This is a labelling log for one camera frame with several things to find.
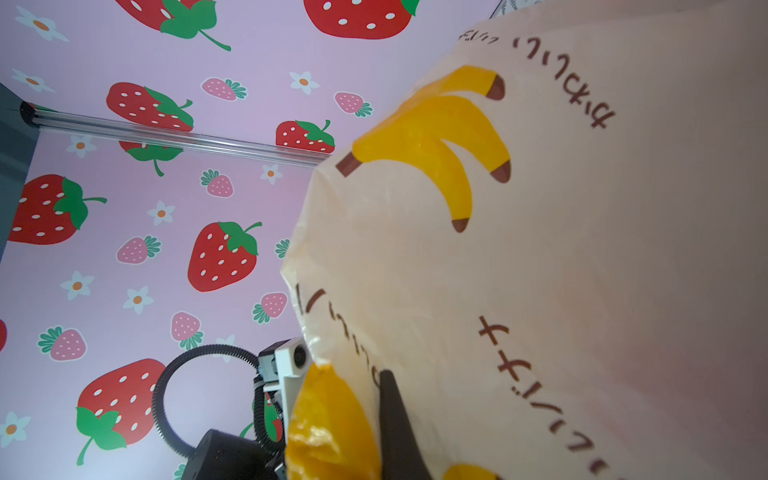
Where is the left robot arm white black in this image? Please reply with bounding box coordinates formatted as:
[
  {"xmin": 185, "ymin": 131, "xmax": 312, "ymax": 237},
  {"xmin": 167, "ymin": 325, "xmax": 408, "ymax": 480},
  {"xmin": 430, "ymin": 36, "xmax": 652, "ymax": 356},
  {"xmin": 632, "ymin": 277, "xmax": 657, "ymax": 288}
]
[{"xmin": 181, "ymin": 429, "xmax": 287, "ymax": 480}]

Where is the banana print plastic bag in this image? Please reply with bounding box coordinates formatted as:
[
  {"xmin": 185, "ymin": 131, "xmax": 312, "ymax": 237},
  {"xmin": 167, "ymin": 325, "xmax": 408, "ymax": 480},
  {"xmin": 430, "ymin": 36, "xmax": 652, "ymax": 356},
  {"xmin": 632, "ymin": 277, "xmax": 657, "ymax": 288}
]
[{"xmin": 282, "ymin": 1, "xmax": 767, "ymax": 479}]

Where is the aluminium frame post left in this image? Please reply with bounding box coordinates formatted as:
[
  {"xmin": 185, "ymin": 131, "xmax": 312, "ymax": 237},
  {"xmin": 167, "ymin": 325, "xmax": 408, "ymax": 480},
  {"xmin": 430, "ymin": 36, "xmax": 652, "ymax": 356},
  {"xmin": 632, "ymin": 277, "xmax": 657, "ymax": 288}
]
[{"xmin": 19, "ymin": 101, "xmax": 328, "ymax": 168}]

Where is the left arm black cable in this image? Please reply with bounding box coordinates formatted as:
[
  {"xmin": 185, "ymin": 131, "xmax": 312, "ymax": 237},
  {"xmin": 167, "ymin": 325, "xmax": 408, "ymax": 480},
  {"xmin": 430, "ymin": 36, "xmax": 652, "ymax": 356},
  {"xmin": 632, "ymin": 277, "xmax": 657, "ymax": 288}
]
[{"xmin": 151, "ymin": 344, "xmax": 283, "ymax": 460}]

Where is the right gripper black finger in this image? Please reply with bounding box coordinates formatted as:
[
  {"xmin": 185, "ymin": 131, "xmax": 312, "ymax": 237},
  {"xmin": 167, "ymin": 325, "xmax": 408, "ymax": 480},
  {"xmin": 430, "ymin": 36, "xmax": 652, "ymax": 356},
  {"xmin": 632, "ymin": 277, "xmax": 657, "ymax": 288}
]
[{"xmin": 379, "ymin": 370, "xmax": 432, "ymax": 480}]

